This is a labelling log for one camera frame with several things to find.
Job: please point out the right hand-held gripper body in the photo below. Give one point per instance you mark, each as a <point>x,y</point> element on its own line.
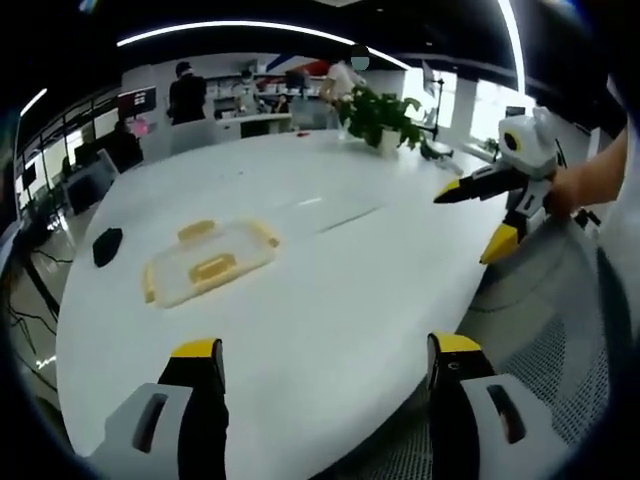
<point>531,150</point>

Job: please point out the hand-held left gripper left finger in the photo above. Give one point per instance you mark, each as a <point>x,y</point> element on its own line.
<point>192,400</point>

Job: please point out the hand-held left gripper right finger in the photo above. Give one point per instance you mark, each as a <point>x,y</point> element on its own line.
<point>465,400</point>

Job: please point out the clear lid with yellow clips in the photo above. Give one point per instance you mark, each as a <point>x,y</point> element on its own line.
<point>210,262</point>

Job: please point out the person's right hand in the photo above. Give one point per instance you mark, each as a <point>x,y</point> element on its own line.
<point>565,192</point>

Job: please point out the black desk lamp stand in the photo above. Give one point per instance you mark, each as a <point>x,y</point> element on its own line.
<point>436,125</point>

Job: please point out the green potted plant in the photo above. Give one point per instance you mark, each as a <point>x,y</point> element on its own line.
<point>382,117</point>

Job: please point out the black cloth pouch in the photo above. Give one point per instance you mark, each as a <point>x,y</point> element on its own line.
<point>107,246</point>

